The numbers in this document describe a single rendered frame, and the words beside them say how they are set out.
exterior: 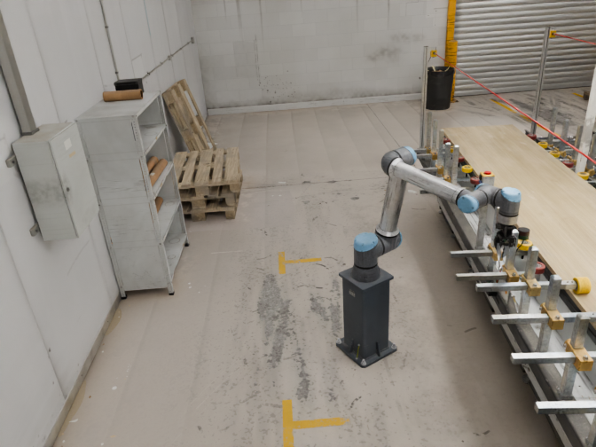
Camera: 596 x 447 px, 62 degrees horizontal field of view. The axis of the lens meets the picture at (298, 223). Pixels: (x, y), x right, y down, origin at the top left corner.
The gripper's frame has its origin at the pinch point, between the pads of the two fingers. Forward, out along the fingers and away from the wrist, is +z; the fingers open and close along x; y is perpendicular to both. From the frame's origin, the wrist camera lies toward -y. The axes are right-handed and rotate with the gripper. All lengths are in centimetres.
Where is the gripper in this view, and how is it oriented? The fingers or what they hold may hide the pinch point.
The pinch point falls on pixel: (501, 254)
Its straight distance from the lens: 276.5
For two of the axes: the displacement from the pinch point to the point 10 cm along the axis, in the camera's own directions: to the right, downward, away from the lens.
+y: -0.6, 4.5, -8.9
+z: 0.6, 8.9, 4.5
